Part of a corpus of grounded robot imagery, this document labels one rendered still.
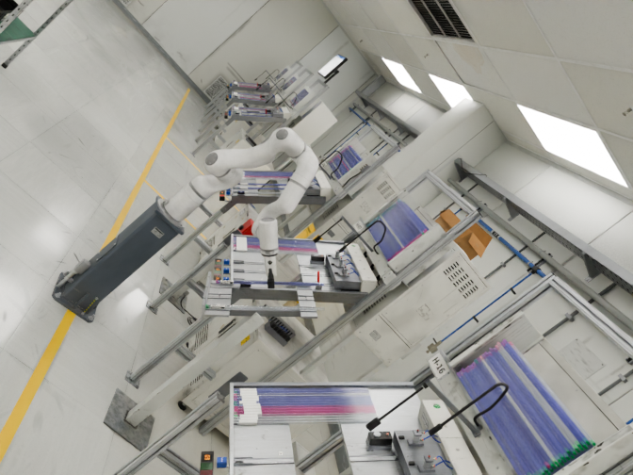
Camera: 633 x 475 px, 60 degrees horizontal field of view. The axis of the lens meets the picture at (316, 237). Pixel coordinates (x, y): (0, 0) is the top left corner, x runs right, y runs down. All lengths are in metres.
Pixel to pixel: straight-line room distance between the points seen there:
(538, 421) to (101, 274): 2.13
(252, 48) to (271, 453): 9.93
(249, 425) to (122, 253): 1.29
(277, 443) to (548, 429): 0.83
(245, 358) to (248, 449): 1.15
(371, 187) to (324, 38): 7.44
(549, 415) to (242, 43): 10.12
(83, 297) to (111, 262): 0.25
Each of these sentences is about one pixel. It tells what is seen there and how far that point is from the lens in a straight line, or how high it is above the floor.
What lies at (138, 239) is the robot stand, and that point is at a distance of 2.87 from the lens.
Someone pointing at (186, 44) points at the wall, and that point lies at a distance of 11.31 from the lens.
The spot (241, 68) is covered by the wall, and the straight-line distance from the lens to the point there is 11.30.
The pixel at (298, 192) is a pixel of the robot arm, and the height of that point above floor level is 1.30.
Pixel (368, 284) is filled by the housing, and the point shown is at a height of 1.24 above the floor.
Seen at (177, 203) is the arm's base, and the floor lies 0.78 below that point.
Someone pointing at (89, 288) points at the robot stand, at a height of 0.14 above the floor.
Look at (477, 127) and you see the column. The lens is 6.27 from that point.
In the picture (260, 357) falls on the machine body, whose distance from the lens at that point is 2.98.
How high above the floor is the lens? 1.61
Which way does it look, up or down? 9 degrees down
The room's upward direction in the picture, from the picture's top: 51 degrees clockwise
